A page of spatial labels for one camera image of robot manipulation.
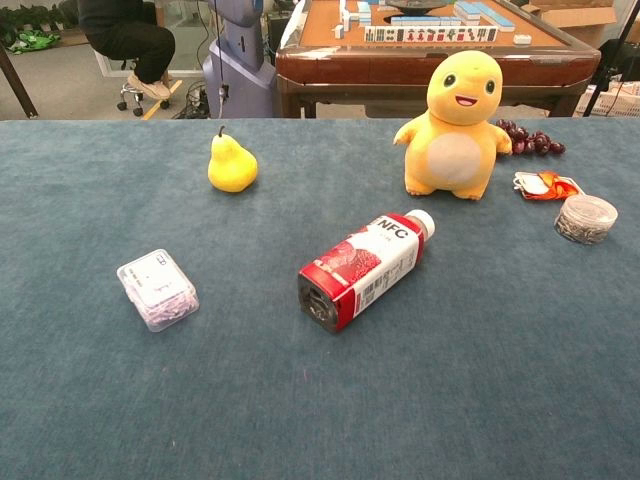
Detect small clear plastic box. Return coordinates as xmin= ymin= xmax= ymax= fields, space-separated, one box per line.
xmin=116 ymin=248 xmax=201 ymax=334

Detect red NFC juice bottle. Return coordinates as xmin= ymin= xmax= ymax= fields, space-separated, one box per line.
xmin=297 ymin=208 xmax=436 ymax=335

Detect cardboard box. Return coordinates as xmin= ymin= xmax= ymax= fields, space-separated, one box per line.
xmin=519 ymin=0 xmax=619 ymax=49

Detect yellow pear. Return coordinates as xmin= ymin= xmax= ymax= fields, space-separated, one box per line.
xmin=207 ymin=125 xmax=259 ymax=194

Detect yellow plush dinosaur toy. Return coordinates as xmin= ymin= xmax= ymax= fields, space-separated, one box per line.
xmin=392 ymin=49 xmax=514 ymax=202

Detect brown mahjong table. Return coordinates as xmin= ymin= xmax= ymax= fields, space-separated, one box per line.
xmin=274 ymin=0 xmax=602 ymax=119

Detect white pouch with orange ribbon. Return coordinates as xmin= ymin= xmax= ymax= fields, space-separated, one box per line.
xmin=512 ymin=170 xmax=586 ymax=202

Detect dark red grape bunch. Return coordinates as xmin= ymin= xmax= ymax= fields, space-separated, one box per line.
xmin=495 ymin=118 xmax=567 ymax=156

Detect row of face-up mahjong tiles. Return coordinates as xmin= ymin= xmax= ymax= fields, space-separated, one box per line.
xmin=363 ymin=25 xmax=500 ymax=44

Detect wheeled stool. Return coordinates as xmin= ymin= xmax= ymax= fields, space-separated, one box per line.
xmin=93 ymin=49 xmax=184 ymax=119

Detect round clear clip container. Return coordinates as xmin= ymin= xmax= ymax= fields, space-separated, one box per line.
xmin=553 ymin=194 xmax=620 ymax=246

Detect seated person in black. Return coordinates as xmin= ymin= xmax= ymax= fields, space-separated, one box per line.
xmin=77 ymin=0 xmax=176 ymax=101

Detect white plastic crate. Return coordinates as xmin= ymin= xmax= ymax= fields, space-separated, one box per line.
xmin=574 ymin=79 xmax=640 ymax=119

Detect black tripod stand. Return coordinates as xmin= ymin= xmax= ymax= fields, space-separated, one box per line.
xmin=582 ymin=0 xmax=640 ymax=119

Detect black slanted pole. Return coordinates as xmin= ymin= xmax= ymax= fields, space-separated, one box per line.
xmin=0 ymin=44 xmax=39 ymax=120

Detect green bag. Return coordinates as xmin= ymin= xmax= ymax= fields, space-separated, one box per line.
xmin=5 ymin=29 xmax=61 ymax=55

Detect green potted plants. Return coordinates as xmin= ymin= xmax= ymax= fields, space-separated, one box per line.
xmin=0 ymin=3 xmax=81 ymax=36

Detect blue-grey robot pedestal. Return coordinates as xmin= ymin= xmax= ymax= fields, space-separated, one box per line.
xmin=201 ymin=0 xmax=277 ymax=119

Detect black hanging cable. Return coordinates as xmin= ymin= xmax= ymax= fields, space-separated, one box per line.
xmin=213 ymin=0 xmax=231 ymax=134

